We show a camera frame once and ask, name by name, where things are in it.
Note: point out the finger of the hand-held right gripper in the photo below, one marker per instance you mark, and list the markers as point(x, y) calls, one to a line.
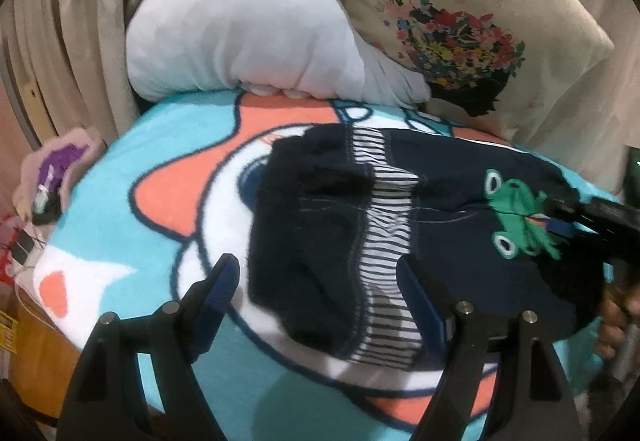
point(560, 221)

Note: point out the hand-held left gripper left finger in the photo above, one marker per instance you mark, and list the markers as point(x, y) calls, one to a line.
point(223, 283)

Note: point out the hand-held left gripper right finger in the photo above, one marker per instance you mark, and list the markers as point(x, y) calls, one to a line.
point(417, 293)

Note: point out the grey plush toy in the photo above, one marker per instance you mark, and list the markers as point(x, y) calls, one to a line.
point(240, 41)

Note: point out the printed cartoon blanket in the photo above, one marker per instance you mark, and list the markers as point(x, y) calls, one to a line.
point(210, 201)

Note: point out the purple flower-shaped pad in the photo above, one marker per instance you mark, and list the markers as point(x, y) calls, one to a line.
point(55, 171)

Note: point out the navy pants with frog print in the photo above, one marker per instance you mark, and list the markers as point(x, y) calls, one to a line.
point(380, 226)

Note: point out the person's right hand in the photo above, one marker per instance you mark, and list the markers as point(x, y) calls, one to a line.
point(609, 323)

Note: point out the cream floral cushion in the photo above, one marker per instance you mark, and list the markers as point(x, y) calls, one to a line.
point(470, 11)

